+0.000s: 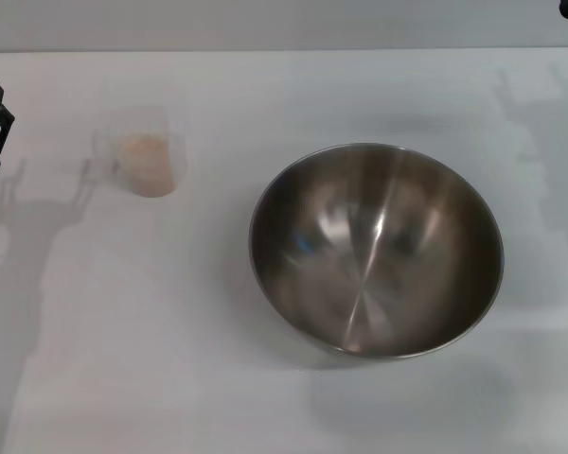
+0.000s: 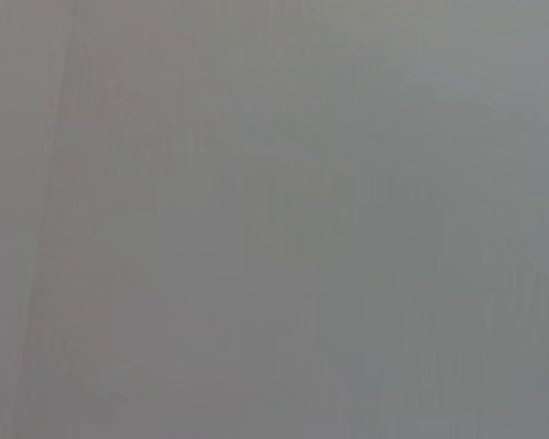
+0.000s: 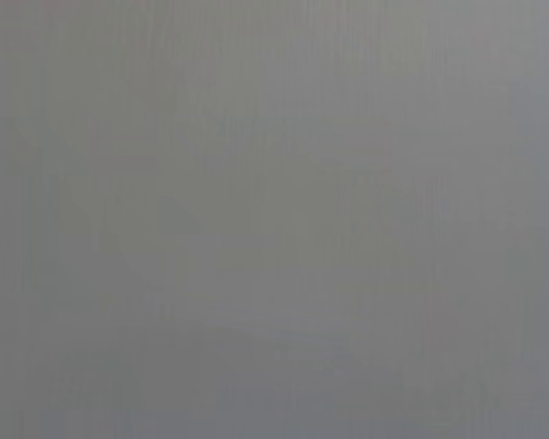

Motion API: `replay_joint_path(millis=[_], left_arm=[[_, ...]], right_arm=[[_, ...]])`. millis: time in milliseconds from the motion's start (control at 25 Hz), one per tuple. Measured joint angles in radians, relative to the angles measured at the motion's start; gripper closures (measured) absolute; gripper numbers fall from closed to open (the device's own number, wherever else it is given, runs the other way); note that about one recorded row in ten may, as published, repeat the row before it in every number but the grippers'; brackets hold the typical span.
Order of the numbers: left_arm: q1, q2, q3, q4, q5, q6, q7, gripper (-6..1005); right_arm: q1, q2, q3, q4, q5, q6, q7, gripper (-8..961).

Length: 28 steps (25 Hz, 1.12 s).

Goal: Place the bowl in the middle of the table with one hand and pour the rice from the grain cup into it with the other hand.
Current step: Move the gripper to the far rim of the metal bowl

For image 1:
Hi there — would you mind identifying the clear plastic measuring cup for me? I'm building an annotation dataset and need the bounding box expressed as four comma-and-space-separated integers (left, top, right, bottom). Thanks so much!
91, 107, 191, 200

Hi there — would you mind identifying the white uncooked rice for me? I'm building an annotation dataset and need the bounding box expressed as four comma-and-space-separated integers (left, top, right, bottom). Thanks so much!
115, 133, 177, 198

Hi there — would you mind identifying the stainless steel mixing bowl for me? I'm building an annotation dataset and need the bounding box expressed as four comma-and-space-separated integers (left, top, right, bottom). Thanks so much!
248, 141, 505, 366

